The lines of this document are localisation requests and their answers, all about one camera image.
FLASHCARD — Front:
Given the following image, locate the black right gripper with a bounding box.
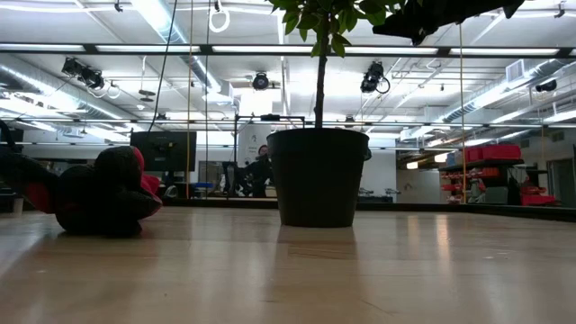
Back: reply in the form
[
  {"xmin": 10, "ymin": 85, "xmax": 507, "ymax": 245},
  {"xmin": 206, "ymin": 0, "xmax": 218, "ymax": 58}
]
[{"xmin": 372, "ymin": 0, "xmax": 526, "ymax": 47}]

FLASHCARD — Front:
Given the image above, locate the red black gardening glove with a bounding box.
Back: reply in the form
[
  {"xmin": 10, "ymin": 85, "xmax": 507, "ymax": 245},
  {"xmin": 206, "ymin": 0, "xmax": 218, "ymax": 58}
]
[{"xmin": 0, "ymin": 144, "xmax": 164, "ymax": 239}]

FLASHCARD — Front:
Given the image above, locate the storage rack with red bins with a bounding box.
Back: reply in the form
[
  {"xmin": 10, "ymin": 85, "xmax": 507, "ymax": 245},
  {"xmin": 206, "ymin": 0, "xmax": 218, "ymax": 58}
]
[{"xmin": 438, "ymin": 142, "xmax": 562, "ymax": 207}]

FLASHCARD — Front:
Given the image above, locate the green plant in black pot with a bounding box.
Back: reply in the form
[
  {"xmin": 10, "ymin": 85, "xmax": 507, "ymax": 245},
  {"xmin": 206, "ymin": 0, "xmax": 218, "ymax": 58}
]
[{"xmin": 265, "ymin": 0, "xmax": 406, "ymax": 229}]

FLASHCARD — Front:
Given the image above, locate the person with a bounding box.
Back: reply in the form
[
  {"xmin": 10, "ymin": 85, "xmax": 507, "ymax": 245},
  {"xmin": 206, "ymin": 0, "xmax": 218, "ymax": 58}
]
[{"xmin": 242, "ymin": 143, "xmax": 276, "ymax": 199}]

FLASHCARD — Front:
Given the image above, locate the black monitor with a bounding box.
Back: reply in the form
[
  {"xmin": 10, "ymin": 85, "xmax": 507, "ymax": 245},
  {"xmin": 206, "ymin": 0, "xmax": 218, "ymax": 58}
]
[{"xmin": 130, "ymin": 130, "xmax": 198, "ymax": 173}]

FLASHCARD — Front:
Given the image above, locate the silver ventilation duct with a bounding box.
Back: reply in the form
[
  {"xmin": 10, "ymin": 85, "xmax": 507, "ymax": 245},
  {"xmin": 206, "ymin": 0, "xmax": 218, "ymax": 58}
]
[{"xmin": 443, "ymin": 57, "xmax": 576, "ymax": 125}]

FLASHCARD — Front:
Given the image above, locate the white cable loop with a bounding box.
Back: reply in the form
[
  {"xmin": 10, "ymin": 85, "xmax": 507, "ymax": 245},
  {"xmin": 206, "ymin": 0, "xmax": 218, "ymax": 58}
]
[{"xmin": 208, "ymin": 7, "xmax": 231, "ymax": 34}]

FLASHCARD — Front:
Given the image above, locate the black hanging cable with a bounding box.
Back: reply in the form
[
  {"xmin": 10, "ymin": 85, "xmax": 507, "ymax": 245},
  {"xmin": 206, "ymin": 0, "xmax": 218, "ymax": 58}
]
[{"xmin": 147, "ymin": 0, "xmax": 180, "ymax": 133}]

